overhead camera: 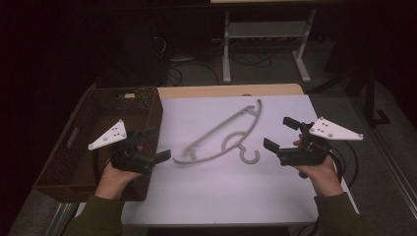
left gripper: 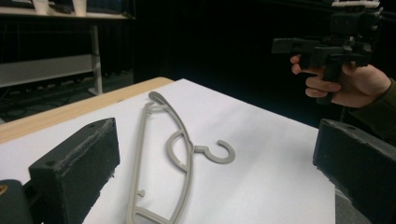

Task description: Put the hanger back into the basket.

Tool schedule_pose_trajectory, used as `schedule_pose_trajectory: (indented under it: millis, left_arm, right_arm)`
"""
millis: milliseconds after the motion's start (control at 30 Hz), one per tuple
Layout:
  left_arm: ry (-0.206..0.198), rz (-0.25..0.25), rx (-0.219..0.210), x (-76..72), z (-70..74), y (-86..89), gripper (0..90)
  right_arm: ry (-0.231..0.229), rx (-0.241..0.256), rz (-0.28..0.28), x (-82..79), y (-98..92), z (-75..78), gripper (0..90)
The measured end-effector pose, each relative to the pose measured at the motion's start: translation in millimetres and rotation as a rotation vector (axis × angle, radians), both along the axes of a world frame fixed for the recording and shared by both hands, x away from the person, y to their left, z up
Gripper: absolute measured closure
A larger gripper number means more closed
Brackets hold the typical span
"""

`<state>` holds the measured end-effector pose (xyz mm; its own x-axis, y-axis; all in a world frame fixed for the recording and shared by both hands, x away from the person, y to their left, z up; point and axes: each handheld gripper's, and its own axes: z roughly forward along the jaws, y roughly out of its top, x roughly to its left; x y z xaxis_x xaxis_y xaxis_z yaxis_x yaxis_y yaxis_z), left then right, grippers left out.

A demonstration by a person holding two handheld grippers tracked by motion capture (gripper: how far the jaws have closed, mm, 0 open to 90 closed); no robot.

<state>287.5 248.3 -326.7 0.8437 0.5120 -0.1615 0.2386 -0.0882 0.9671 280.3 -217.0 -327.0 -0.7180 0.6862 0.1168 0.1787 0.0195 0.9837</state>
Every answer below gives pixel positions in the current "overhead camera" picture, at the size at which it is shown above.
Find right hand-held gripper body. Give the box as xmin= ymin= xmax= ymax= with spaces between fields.
xmin=277 ymin=116 xmax=365 ymax=167

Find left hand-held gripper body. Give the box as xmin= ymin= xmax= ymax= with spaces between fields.
xmin=88 ymin=119 xmax=156 ymax=175

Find grey plastic clothes hanger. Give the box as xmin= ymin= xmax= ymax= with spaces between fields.
xmin=172 ymin=98 xmax=264 ymax=166

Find brown woven basket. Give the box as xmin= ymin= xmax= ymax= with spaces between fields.
xmin=31 ymin=86 xmax=164 ymax=203

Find person's right hand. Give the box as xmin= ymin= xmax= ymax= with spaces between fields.
xmin=292 ymin=134 xmax=344 ymax=198

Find person's left hand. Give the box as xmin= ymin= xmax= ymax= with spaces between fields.
xmin=94 ymin=144 xmax=145 ymax=202

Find white table mat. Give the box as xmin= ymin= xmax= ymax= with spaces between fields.
xmin=120 ymin=93 xmax=360 ymax=227

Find white power strip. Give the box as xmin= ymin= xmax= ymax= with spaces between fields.
xmin=169 ymin=56 xmax=198 ymax=64

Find black metal stand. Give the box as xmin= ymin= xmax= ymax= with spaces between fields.
xmin=313 ymin=65 xmax=391 ymax=126

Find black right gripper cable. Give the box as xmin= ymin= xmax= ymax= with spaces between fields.
xmin=327 ymin=141 xmax=360 ymax=190

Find black floor cables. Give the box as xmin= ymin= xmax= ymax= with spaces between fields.
xmin=162 ymin=35 xmax=273 ymax=87

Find metal floor rail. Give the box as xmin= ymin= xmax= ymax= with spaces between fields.
xmin=347 ymin=96 xmax=417 ymax=210

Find white metal desk frame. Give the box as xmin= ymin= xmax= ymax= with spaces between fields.
xmin=221 ymin=8 xmax=318 ymax=85

